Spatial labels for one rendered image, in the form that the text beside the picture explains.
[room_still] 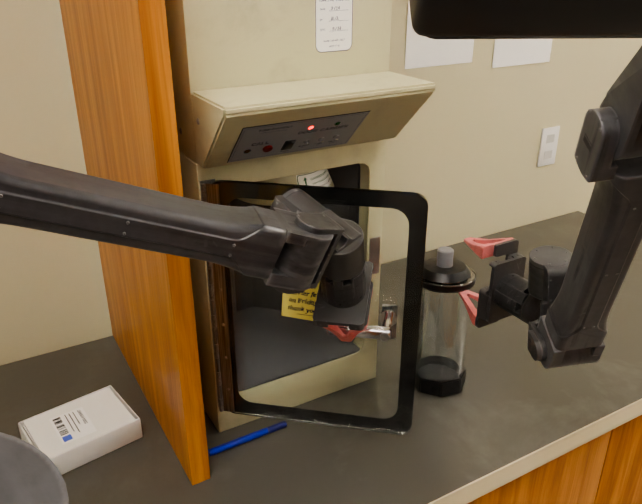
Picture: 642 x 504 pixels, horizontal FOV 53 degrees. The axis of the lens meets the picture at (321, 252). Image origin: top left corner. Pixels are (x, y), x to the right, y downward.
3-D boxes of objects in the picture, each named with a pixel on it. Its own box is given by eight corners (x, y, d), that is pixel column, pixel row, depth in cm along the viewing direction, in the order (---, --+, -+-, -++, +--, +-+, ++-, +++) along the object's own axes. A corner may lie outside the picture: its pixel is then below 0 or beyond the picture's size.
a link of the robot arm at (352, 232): (336, 257, 72) (373, 230, 74) (297, 224, 75) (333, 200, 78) (340, 294, 77) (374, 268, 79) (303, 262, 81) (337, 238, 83)
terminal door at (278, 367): (225, 409, 107) (208, 178, 90) (411, 433, 101) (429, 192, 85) (224, 412, 106) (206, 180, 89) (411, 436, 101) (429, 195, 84)
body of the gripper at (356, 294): (313, 328, 82) (307, 293, 76) (326, 266, 88) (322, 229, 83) (364, 333, 81) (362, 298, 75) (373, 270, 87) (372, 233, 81)
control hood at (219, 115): (194, 165, 89) (188, 91, 85) (387, 134, 104) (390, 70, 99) (227, 189, 80) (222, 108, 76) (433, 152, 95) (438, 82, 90)
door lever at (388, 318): (332, 320, 95) (332, 304, 94) (397, 326, 93) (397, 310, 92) (325, 339, 90) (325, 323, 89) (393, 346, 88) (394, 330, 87)
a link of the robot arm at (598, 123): (609, 135, 54) (737, 117, 54) (585, 93, 58) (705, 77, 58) (531, 378, 88) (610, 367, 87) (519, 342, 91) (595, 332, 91)
